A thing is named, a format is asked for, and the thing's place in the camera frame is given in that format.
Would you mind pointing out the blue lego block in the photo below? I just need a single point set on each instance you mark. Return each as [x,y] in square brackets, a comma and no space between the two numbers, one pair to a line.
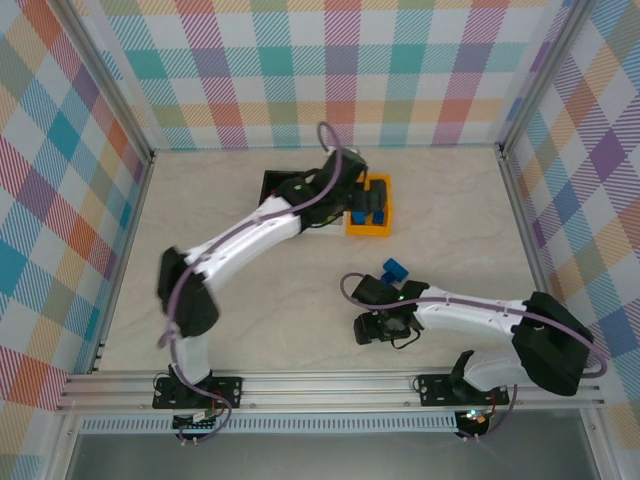
[397,269]
[379,217]
[358,218]
[386,276]

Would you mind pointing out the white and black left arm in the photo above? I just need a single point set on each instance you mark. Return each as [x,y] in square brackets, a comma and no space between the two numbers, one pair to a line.
[240,240]

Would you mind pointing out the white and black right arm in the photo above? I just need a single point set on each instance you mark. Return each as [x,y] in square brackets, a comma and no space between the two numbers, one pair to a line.
[475,310]

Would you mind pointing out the yellow storage bin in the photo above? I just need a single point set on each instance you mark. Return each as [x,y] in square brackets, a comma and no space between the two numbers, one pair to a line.
[370,231]

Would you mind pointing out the black storage bin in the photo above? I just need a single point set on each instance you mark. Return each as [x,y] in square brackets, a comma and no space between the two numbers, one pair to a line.
[270,180]

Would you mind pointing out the black controller board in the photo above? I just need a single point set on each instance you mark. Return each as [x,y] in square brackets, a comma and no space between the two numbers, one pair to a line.
[200,424]
[475,421]

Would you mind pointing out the grey metal shelf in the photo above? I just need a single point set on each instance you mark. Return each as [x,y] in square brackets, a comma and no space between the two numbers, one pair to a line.
[325,457]

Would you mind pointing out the long aluminium base rail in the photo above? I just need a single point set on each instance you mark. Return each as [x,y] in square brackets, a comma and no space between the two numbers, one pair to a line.
[325,392]

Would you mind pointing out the aluminium side rail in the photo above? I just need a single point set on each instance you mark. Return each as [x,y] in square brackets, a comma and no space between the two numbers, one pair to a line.
[525,225]
[125,260]

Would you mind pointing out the aluminium frame post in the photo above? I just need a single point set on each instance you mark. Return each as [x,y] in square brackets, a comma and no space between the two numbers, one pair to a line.
[100,75]
[545,75]

